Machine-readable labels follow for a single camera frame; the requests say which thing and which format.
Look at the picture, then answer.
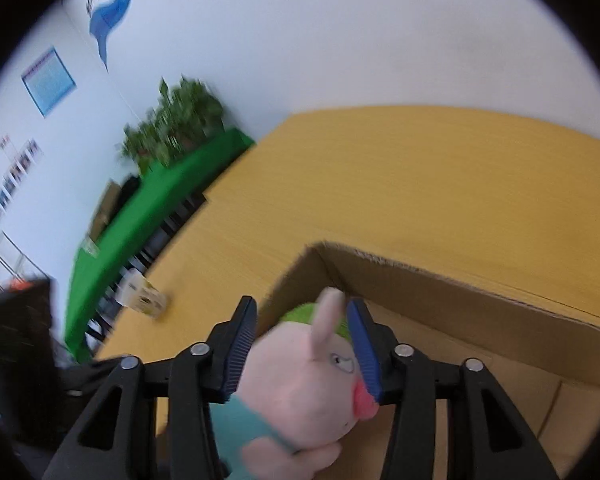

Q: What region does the brown cardboard box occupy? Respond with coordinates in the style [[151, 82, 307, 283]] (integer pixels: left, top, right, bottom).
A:
[[251, 243, 600, 479]]

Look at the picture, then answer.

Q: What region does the leaf pattern paper cup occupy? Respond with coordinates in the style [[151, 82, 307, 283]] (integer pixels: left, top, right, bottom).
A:
[[116, 269, 169, 318]]

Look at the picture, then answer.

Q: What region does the pink pig plush toy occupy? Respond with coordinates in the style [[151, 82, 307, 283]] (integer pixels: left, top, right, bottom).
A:
[[210, 287, 379, 479]]

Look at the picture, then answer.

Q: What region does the green cloth covered table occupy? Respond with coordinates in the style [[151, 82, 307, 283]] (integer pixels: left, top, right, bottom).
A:
[[64, 128, 254, 363]]

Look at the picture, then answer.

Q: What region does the large potted green plant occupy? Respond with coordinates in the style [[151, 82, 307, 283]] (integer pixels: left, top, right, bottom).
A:
[[119, 76, 225, 176]]

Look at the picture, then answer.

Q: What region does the blue framed wall poster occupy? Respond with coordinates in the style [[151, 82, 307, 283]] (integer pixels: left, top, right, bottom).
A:
[[21, 47, 76, 117]]

